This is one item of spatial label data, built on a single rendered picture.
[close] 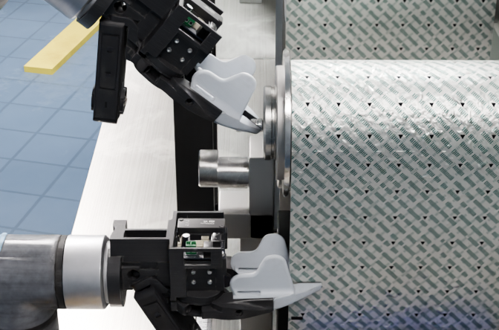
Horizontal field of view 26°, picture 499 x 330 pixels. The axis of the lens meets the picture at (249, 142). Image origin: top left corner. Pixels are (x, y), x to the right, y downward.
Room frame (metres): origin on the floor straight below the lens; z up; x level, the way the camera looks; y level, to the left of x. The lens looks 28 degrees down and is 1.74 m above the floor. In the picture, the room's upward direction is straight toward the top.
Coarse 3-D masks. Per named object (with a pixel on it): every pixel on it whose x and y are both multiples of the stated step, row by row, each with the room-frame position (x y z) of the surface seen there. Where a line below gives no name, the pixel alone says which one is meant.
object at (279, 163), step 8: (280, 72) 0.97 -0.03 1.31; (280, 80) 0.95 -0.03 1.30; (280, 88) 0.94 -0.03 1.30; (280, 96) 0.94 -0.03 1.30; (280, 104) 0.93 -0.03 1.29; (280, 112) 0.92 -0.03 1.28; (280, 120) 0.92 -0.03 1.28; (280, 128) 0.92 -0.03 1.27; (280, 136) 0.91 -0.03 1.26; (280, 144) 0.91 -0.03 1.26; (280, 152) 0.91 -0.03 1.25; (280, 160) 0.91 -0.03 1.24; (280, 168) 0.92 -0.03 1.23; (280, 176) 0.93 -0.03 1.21
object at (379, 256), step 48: (336, 192) 0.91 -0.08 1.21; (384, 192) 0.91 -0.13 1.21; (432, 192) 0.91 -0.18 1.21; (480, 192) 0.91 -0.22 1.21; (336, 240) 0.91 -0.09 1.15; (384, 240) 0.91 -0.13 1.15; (432, 240) 0.91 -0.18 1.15; (480, 240) 0.91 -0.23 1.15; (336, 288) 0.91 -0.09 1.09; (384, 288) 0.91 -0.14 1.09; (432, 288) 0.91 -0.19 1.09; (480, 288) 0.91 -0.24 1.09
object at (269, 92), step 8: (264, 88) 0.97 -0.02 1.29; (272, 88) 0.97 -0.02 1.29; (264, 96) 0.96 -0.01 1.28; (272, 96) 0.96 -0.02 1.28; (264, 104) 0.95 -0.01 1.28; (272, 104) 0.95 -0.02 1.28; (264, 112) 0.94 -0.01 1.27; (272, 112) 0.94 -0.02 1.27; (264, 120) 0.94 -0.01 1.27; (272, 120) 0.94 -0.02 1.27; (264, 128) 0.94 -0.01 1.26; (272, 128) 0.94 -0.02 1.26; (264, 136) 0.93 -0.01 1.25; (272, 136) 0.93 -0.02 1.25; (264, 144) 0.93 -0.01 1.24; (272, 144) 0.93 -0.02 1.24; (264, 152) 0.94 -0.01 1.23; (272, 152) 0.94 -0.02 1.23
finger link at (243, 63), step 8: (208, 56) 1.01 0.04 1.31; (240, 56) 1.01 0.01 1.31; (248, 56) 1.01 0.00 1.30; (200, 64) 1.01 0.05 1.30; (208, 64) 1.01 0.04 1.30; (216, 64) 1.01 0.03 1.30; (224, 64) 1.01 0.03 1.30; (232, 64) 1.01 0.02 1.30; (240, 64) 1.01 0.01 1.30; (248, 64) 1.01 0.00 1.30; (192, 72) 1.00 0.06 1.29; (216, 72) 1.01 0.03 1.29; (224, 72) 1.01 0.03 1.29; (232, 72) 1.01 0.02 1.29; (240, 72) 1.01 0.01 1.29; (248, 72) 1.01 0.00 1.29; (248, 112) 1.00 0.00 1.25
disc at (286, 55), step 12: (288, 60) 0.96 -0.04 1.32; (288, 72) 0.94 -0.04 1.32; (288, 84) 0.93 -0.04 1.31; (288, 96) 0.92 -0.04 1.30; (288, 108) 0.91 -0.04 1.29; (288, 120) 0.91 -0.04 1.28; (288, 132) 0.90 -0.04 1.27; (288, 144) 0.90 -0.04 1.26; (288, 156) 0.90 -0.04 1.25; (288, 168) 0.90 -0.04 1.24; (288, 180) 0.90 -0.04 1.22; (288, 192) 0.92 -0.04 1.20
